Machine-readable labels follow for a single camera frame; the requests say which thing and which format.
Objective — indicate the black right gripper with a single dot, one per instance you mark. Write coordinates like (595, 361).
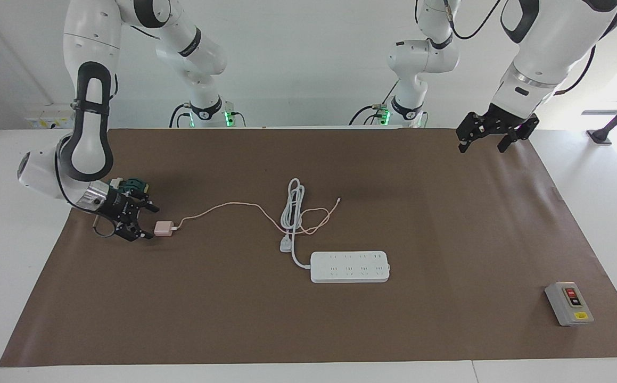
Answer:
(116, 208)

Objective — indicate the grey on-off switch box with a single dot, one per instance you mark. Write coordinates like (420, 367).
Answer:
(569, 304)

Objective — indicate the white power strip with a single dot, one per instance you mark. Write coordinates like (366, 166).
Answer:
(350, 267)

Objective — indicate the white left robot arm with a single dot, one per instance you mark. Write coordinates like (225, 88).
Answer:
(548, 48)

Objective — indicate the white wall outlet box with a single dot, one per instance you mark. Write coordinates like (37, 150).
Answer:
(50, 117)

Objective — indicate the pink charger adapter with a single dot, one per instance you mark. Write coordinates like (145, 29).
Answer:
(163, 229)

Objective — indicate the brown table mat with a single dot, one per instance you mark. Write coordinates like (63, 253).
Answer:
(233, 319)

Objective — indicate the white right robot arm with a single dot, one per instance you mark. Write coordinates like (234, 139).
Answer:
(90, 42)

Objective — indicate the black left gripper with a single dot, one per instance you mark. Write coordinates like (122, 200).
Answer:
(505, 121)

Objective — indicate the green knife switch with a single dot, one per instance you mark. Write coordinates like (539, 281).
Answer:
(135, 184)

